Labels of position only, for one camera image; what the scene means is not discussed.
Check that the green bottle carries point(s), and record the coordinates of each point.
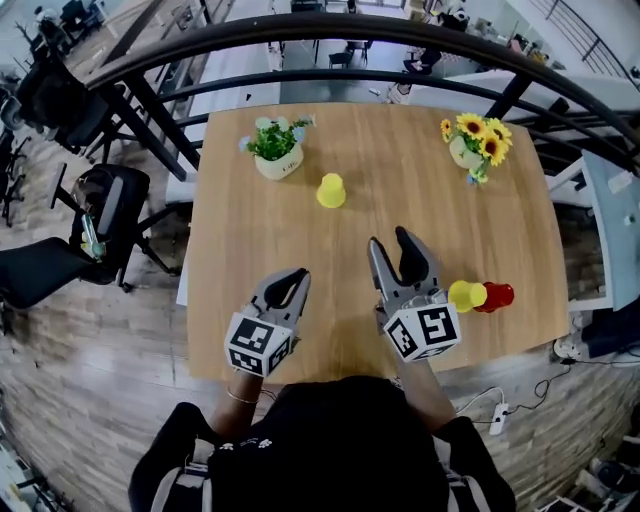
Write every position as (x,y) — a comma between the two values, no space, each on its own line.
(92,240)

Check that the red paper cup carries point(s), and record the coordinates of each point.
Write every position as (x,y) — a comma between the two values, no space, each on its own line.
(496,297)

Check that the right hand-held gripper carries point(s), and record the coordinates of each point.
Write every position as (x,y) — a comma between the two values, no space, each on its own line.
(422,327)

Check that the person's right forearm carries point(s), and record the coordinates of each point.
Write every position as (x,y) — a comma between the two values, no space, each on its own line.
(422,395)

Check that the black office chair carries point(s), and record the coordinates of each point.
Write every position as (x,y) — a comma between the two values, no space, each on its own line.
(35,270)
(55,100)

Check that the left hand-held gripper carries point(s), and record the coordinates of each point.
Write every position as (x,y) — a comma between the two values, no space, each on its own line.
(257,342)

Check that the light blue table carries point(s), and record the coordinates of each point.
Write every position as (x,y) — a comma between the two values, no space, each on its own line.
(612,225)

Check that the sunflower bouquet in vase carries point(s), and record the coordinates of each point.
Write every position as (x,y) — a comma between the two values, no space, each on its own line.
(480,142)

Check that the yellow paper cup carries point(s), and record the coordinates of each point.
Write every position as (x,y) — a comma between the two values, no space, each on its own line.
(331,191)
(467,296)

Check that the person's left forearm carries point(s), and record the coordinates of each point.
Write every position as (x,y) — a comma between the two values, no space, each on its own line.
(235,417)

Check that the white power strip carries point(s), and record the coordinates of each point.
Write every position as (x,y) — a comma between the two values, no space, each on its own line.
(498,419)

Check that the person's black shirt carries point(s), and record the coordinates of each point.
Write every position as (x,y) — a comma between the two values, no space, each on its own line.
(340,450)

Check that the green plant in white pot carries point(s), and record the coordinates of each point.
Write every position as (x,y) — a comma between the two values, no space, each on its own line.
(275,147)

